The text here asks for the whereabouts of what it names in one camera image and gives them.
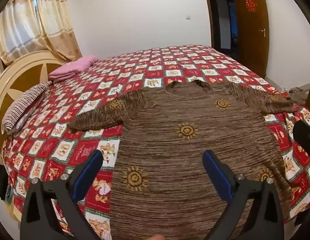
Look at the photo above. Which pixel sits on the brown wooden door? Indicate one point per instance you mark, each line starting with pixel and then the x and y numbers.
pixel 252 45

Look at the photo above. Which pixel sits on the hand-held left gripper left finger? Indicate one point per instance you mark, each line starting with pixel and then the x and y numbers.
pixel 87 172

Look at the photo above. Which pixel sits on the red paper door decoration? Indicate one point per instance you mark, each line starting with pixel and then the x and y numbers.
pixel 250 4

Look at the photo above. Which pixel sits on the red checkered printed blanket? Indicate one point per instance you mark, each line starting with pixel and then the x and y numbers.
pixel 49 150

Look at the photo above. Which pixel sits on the cream and brown headboard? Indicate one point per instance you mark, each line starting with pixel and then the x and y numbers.
pixel 4 85

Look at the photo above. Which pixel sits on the brown crumpled cloth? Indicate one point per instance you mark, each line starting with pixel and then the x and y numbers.
pixel 297 95

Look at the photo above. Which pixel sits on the dark wooden door frame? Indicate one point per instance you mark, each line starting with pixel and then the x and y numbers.
pixel 207 10

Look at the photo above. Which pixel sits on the dark object beside bed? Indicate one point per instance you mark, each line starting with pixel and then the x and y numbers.
pixel 0 182

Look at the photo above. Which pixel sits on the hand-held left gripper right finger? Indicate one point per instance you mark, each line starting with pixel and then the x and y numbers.
pixel 216 175

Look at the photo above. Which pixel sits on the striped pillow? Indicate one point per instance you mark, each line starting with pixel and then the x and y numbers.
pixel 24 105

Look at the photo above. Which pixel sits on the cream patterned curtain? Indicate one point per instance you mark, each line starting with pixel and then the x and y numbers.
pixel 54 25

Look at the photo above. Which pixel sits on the brown knit sweater sun print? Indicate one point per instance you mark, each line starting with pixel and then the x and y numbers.
pixel 170 152

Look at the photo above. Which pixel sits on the pink folded blanket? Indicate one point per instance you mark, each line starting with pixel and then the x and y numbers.
pixel 74 67

